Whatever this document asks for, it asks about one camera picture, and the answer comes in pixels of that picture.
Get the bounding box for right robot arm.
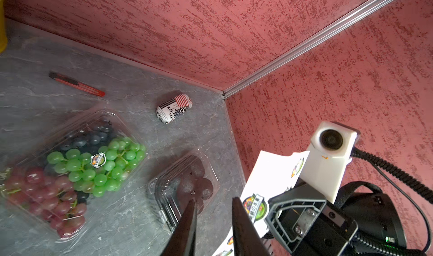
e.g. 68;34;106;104
264;181;427;256

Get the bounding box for black corrugated right cable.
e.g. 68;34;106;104
350;147;433;205

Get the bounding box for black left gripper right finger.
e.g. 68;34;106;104
232;197;270;256

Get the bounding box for yellow metal pencil bucket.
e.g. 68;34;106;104
0;0;8;53

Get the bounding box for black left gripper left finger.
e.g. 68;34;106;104
161;200;197;256

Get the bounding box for red utility knife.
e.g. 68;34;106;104
49;72;105;97

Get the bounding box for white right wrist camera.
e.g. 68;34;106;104
300;121;361;204

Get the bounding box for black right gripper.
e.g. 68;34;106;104
265;181;358;256

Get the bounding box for printed drink can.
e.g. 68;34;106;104
156;93;193;124

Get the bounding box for clear box dark plums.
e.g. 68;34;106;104
148;149;220;233

